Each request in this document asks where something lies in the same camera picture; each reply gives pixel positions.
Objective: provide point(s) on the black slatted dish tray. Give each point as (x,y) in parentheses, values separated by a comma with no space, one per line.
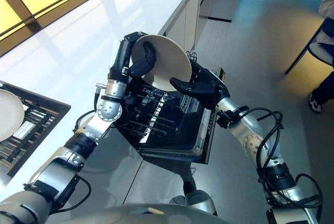
(39,127)

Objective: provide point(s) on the beige round plate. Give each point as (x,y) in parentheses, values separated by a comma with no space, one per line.
(169,59)
(10,115)

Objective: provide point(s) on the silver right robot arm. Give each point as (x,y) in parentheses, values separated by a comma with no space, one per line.
(250,130)

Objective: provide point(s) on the white counter cabinet front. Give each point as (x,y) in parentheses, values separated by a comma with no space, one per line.
(182,17)

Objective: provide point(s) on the silver robot leg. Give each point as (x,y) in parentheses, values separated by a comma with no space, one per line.
(198,198)

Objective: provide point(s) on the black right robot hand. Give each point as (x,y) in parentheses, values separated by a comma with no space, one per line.
(208,85)

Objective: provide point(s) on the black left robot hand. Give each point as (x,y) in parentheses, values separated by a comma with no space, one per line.
(122,57)

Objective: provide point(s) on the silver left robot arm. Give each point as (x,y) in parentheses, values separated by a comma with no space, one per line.
(60,166)

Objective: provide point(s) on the silver robot torso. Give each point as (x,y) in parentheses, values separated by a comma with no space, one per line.
(135,213)

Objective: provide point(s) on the dark framed chair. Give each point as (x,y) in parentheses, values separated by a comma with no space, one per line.
(305,49)

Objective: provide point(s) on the person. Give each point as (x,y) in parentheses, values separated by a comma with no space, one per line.
(326,51)

